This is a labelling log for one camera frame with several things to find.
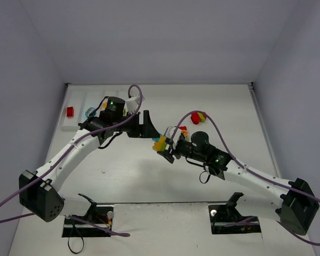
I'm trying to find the blue printed round lego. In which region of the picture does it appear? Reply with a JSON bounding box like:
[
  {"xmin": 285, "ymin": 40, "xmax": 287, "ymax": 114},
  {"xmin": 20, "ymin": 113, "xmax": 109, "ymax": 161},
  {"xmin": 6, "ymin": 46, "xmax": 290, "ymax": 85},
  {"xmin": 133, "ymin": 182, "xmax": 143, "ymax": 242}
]
[{"xmin": 85, "ymin": 107, "xmax": 96, "ymax": 118}]

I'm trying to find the green long lego brick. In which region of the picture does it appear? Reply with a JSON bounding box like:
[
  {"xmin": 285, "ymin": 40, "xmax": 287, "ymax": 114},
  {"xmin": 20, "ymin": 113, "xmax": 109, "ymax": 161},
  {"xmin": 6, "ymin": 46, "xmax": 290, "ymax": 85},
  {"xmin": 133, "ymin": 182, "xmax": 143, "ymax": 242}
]
[{"xmin": 161, "ymin": 139, "xmax": 171, "ymax": 151}]

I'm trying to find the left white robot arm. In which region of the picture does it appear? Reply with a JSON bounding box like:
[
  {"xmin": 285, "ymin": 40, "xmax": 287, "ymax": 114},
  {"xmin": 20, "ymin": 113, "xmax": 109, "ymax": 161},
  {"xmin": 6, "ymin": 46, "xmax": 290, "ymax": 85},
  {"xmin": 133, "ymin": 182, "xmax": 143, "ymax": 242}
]
[{"xmin": 19, "ymin": 95, "xmax": 159, "ymax": 222}]

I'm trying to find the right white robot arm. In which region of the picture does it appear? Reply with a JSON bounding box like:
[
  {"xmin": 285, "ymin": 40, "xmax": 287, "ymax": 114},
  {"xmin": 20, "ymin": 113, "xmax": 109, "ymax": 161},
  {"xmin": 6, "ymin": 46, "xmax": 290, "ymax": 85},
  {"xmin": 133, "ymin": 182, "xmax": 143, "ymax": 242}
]
[{"xmin": 170, "ymin": 131, "xmax": 319, "ymax": 235}]

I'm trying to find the red rounded lego brick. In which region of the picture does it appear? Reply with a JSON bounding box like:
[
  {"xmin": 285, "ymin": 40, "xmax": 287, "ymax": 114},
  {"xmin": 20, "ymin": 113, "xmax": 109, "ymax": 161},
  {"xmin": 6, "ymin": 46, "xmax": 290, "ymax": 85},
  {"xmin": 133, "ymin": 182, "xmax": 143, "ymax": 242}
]
[{"xmin": 190, "ymin": 113, "xmax": 201, "ymax": 125}]

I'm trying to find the green sloped lego brick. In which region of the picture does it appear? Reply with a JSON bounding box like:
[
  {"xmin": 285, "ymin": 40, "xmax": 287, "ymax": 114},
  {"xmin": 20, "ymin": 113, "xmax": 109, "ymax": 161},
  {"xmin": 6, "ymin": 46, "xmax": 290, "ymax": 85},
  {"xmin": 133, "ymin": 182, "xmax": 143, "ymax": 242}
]
[{"xmin": 198, "ymin": 113, "xmax": 206, "ymax": 123}]

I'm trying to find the white divided sorting tray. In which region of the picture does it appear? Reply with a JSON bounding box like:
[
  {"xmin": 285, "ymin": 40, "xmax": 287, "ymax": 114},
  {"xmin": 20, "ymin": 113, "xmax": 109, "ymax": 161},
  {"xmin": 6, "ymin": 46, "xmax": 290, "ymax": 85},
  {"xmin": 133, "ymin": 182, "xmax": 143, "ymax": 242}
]
[{"xmin": 59, "ymin": 88, "xmax": 125, "ymax": 131}]

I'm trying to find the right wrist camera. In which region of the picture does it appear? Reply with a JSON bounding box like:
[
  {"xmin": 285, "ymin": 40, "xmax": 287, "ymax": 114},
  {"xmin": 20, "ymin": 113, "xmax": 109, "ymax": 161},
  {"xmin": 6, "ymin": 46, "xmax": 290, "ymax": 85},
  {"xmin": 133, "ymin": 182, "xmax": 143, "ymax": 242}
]
[{"xmin": 163, "ymin": 126, "xmax": 182, "ymax": 149}]

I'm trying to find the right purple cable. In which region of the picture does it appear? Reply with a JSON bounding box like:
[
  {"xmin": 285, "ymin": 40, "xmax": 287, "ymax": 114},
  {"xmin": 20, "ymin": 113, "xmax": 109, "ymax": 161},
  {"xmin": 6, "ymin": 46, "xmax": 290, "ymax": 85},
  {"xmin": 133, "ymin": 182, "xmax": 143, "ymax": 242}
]
[{"xmin": 170, "ymin": 110, "xmax": 320, "ymax": 246}]

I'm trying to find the purple cable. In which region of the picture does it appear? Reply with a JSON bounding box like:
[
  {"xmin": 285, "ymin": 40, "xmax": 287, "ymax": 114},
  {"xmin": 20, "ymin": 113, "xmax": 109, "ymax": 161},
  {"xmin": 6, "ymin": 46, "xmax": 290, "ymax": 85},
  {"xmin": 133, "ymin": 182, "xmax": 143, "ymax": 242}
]
[
  {"xmin": 0, "ymin": 84, "xmax": 145, "ymax": 237},
  {"xmin": 170, "ymin": 110, "xmax": 320, "ymax": 246}
]

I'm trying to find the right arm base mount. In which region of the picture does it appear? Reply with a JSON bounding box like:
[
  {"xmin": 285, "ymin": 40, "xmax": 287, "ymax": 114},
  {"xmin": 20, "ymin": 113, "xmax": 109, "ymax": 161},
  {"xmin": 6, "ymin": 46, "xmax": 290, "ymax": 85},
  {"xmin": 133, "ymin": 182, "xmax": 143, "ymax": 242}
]
[{"xmin": 208, "ymin": 192, "xmax": 261, "ymax": 235}]

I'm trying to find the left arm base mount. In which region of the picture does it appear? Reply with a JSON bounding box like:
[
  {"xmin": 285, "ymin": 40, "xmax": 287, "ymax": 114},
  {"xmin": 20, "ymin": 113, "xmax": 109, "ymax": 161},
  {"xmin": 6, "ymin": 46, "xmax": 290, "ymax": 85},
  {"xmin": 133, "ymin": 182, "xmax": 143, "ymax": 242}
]
[{"xmin": 62, "ymin": 194, "xmax": 114, "ymax": 238}]

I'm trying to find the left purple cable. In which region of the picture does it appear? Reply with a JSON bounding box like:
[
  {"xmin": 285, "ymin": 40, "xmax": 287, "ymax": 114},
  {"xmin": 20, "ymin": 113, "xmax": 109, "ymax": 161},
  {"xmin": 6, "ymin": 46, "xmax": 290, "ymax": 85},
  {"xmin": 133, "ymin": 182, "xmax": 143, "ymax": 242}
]
[{"xmin": 0, "ymin": 84, "xmax": 145, "ymax": 237}]

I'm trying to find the thin black cable loop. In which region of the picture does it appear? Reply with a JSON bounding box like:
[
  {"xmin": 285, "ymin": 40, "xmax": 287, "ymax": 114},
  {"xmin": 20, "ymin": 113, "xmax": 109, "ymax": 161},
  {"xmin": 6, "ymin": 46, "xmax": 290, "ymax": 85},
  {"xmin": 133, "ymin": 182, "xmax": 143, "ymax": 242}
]
[{"xmin": 66, "ymin": 222, "xmax": 84, "ymax": 254}]

